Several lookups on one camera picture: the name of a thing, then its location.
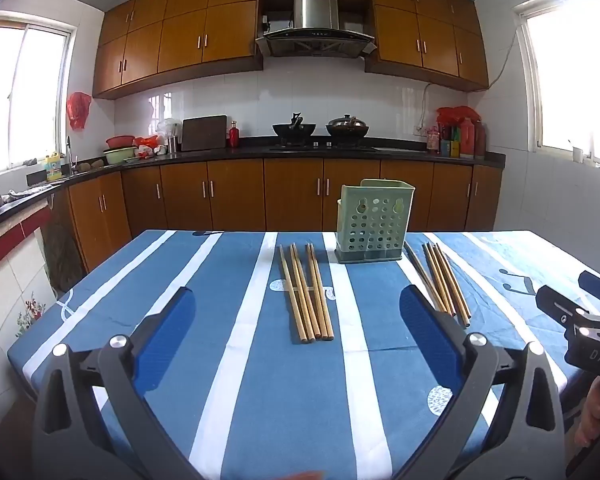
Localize black kitchen countertop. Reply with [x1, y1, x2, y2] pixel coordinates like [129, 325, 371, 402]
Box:
[0, 135, 507, 236]

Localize green plastic basin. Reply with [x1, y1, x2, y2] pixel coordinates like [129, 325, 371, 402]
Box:
[103, 146, 140, 166]

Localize wooden wall cabinets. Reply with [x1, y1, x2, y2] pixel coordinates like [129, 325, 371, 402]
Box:
[92, 0, 490, 100]

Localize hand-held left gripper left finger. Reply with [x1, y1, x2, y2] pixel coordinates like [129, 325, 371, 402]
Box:
[32, 287, 206, 480]

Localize person's right hand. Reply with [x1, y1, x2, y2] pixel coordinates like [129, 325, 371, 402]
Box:
[579, 380, 600, 453]

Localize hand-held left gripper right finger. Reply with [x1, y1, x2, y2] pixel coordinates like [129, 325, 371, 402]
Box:
[399, 284, 566, 480]

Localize blue white striped tablecloth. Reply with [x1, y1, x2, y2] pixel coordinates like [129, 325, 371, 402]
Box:
[7, 230, 600, 480]

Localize red and white packaging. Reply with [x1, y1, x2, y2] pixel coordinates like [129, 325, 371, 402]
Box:
[134, 135, 167, 160]

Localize white cable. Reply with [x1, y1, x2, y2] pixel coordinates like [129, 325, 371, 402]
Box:
[419, 35, 520, 133]

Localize yellow dish soap bottle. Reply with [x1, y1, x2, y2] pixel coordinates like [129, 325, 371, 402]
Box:
[44, 152, 66, 182]

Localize dark cutting board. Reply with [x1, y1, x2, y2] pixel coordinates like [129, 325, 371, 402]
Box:
[181, 115, 228, 152]

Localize black gas stove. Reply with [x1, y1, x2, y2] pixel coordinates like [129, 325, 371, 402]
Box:
[269, 141, 381, 153]

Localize black wok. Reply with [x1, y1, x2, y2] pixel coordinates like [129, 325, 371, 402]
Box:
[272, 112, 317, 141]

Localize steel range hood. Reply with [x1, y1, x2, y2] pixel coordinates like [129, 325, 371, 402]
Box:
[255, 0, 378, 58]

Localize window with white frame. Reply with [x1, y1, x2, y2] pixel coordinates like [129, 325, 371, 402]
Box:
[0, 10, 76, 176]
[512, 0, 600, 171]

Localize dark pot with lid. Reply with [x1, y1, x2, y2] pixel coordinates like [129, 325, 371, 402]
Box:
[326, 114, 370, 140]

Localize white plastic bag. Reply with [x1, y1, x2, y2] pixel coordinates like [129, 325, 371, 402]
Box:
[157, 117, 182, 141]

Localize green perforated utensil holder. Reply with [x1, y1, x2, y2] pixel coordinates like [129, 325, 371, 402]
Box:
[335, 178, 412, 265]

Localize grey rag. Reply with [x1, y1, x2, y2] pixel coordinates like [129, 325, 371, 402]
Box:
[7, 184, 56, 200]

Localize hanging red plastic bag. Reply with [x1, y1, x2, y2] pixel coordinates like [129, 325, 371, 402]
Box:
[66, 92, 92, 132]

